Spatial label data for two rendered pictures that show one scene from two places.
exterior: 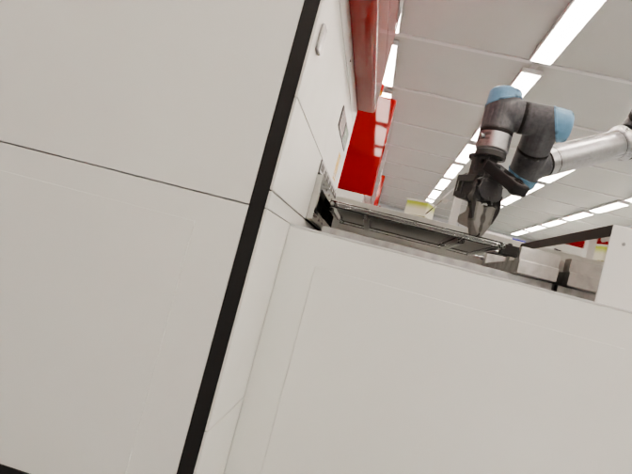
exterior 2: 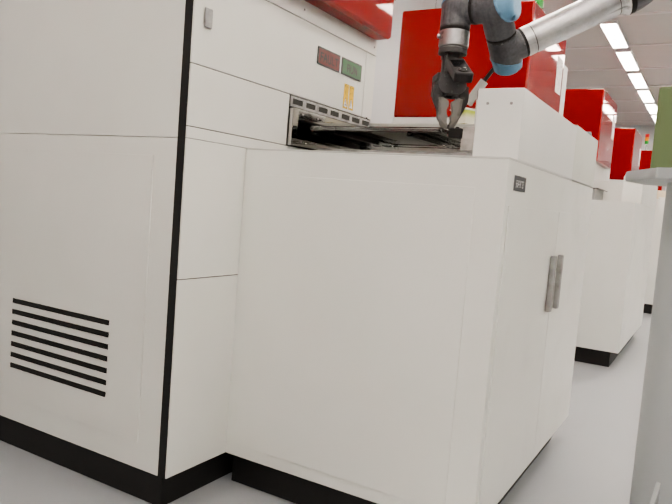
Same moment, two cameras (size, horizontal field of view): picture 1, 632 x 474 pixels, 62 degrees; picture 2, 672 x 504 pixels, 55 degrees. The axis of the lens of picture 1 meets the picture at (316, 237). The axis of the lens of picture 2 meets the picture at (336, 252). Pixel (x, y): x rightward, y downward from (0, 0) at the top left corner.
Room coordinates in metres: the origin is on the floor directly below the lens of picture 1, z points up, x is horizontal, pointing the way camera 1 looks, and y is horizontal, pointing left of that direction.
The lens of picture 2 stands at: (-0.44, -0.78, 0.71)
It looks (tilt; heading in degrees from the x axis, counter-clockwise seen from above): 4 degrees down; 23
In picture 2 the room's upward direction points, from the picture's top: 5 degrees clockwise
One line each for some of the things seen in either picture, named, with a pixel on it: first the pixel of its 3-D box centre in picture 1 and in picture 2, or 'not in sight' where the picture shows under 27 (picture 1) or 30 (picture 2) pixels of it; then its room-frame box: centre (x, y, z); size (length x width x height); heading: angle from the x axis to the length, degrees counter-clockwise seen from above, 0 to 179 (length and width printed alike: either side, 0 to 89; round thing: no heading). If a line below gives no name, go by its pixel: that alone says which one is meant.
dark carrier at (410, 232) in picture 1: (408, 230); (402, 137); (1.26, -0.21, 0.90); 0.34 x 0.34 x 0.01; 83
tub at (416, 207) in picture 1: (418, 212); (465, 120); (1.63, -0.29, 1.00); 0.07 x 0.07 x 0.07; 57
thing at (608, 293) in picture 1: (571, 272); (531, 140); (1.15, -0.56, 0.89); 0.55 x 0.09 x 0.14; 173
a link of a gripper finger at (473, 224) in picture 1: (467, 220); (440, 115); (1.20, -0.33, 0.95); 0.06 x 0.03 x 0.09; 28
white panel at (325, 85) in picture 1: (324, 140); (298, 79); (1.10, 0.03, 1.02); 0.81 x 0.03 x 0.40; 173
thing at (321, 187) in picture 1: (323, 210); (333, 136); (1.27, 0.00, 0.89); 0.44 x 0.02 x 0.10; 173
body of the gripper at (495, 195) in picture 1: (481, 178); (449, 74); (1.21, -0.34, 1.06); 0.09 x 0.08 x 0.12; 28
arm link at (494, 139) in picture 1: (492, 144); (452, 41); (1.20, -0.34, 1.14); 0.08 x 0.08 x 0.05
